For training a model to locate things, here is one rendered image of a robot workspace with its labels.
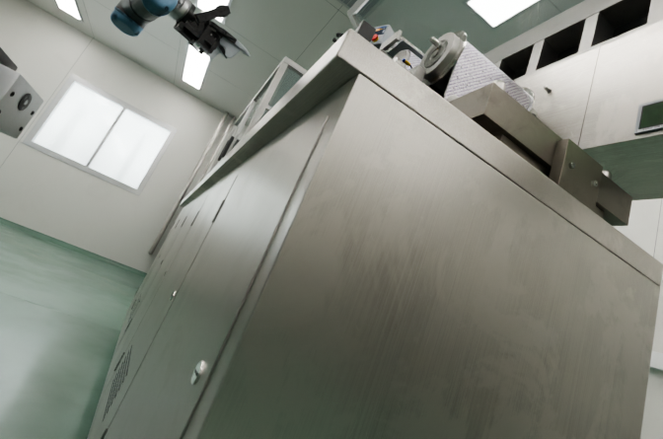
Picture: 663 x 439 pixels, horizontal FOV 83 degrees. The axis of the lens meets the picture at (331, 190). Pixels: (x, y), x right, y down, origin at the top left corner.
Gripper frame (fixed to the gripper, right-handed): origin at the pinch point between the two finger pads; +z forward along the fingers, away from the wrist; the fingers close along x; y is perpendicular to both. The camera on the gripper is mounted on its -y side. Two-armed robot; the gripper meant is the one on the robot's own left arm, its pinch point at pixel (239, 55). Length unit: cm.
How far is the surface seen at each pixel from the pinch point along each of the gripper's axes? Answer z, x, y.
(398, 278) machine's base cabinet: -10, 94, 43
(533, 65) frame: 47, 69, -34
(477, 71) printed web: 19, 72, -9
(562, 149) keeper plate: 15, 96, 11
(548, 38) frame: 46, 70, -44
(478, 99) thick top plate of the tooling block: 2, 86, 12
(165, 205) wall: 206, -447, 80
